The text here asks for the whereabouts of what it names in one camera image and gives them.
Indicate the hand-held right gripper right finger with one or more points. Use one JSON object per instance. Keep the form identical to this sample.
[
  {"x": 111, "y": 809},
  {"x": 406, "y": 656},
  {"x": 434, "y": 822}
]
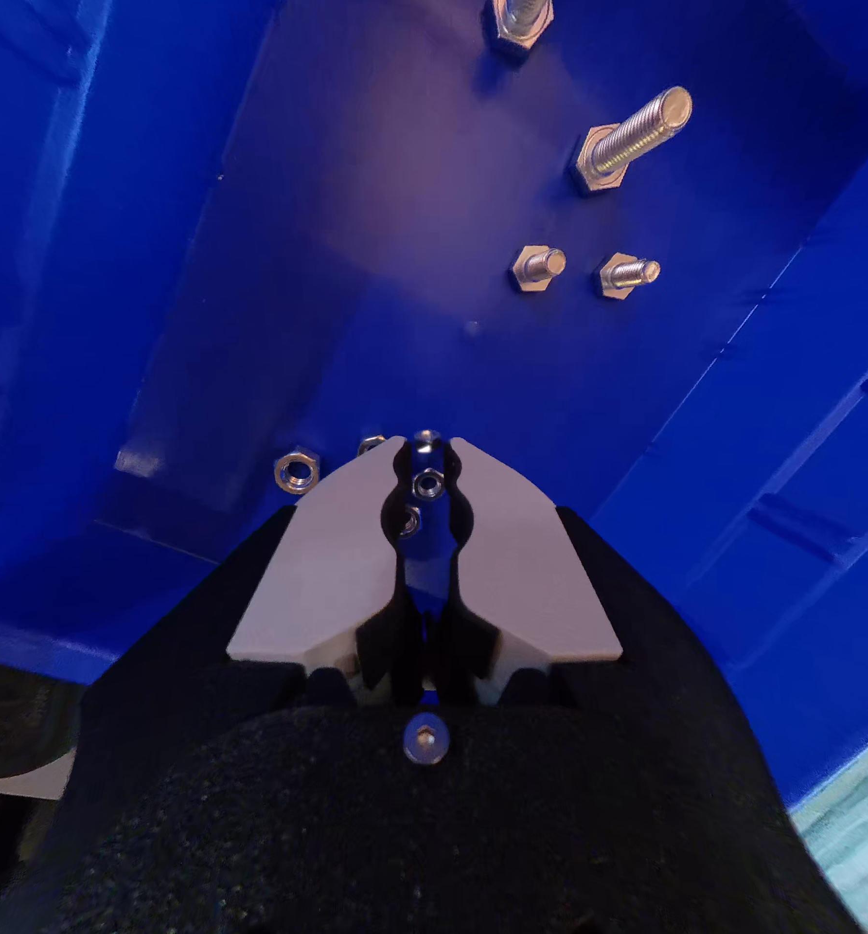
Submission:
[{"x": 536, "y": 576}]

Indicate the medium steel hex nut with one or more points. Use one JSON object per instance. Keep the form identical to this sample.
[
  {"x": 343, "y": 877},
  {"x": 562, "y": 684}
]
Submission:
[
  {"x": 413, "y": 527},
  {"x": 417, "y": 481}
]

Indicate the large steel bolt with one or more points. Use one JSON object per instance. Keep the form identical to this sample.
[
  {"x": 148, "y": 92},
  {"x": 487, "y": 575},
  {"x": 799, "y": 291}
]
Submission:
[
  {"x": 518, "y": 22},
  {"x": 623, "y": 142}
]

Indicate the small steel hex nut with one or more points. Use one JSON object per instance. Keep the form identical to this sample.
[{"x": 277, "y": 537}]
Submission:
[{"x": 428, "y": 436}]

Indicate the blue plastic bin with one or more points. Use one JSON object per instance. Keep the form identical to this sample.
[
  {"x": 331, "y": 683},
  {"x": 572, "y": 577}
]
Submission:
[{"x": 331, "y": 255}]

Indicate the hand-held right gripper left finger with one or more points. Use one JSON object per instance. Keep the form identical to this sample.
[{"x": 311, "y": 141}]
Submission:
[{"x": 310, "y": 576}]

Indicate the short steel bolt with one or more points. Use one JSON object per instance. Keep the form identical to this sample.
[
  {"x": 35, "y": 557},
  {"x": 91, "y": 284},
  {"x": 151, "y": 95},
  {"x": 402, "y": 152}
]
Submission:
[
  {"x": 538, "y": 266},
  {"x": 627, "y": 274}
]

